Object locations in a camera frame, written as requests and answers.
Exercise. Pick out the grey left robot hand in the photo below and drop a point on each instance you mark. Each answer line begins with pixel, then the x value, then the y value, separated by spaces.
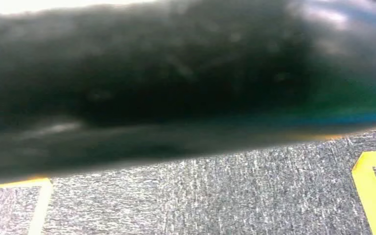
pixel 347 65

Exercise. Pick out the yellow floor tape strip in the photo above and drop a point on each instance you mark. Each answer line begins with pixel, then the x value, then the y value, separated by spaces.
pixel 368 191
pixel 40 207

